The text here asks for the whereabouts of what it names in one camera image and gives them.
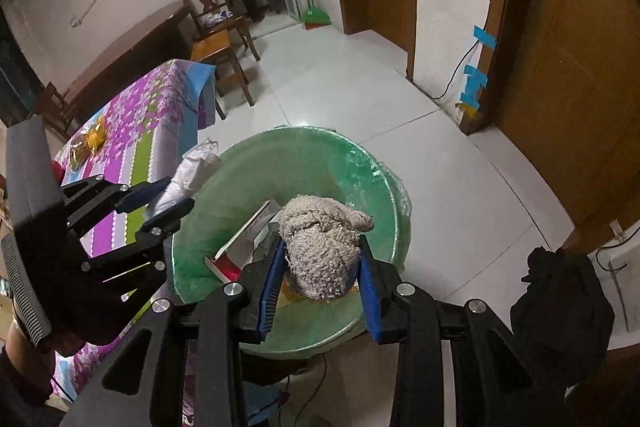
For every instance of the light brown panelled door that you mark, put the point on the light brown panelled door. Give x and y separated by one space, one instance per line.
575 82

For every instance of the blue tape patch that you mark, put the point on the blue tape patch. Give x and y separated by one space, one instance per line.
472 84

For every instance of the small red object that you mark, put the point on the small red object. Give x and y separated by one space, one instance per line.
56 171

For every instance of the dark wooden table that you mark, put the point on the dark wooden table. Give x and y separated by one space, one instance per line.
125 47

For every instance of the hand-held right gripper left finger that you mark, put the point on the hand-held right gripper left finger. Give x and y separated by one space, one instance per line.
272 287

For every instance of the blue tape strip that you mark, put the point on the blue tape strip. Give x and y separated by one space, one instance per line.
484 38

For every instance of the small wooden chair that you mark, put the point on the small wooden chair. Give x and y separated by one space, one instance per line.
50 107

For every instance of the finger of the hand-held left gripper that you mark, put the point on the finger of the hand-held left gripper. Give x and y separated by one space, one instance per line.
142 196
167 219

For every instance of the wooden door frame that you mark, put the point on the wooden door frame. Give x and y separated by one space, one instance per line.
515 7

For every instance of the wooden chair orange seat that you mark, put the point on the wooden chair orange seat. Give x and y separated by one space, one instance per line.
210 49

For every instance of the yellow tape piece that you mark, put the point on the yellow tape piece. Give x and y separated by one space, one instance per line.
466 107

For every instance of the yellow snack packet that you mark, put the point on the yellow snack packet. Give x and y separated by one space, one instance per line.
97 134

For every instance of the white plastic wrapper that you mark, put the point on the white plastic wrapper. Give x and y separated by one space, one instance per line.
190 172

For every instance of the green plastic basin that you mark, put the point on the green plastic basin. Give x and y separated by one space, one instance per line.
310 162

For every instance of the red and white carton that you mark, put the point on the red and white carton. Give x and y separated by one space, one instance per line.
245 243

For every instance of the purple floral tablecloth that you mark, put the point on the purple floral tablecloth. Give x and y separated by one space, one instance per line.
150 107

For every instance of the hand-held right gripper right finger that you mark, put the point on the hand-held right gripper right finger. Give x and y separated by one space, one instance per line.
370 292

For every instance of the brown snack packet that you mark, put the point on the brown snack packet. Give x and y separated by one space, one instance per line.
78 154

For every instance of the black cloth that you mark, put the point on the black cloth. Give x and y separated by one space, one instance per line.
565 307

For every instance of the person's left forearm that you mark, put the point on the person's left forearm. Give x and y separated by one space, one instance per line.
25 359

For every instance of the white and blue cloth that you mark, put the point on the white and blue cloth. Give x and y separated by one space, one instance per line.
217 19

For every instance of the grey knitted sock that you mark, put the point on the grey knitted sock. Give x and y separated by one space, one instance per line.
320 247

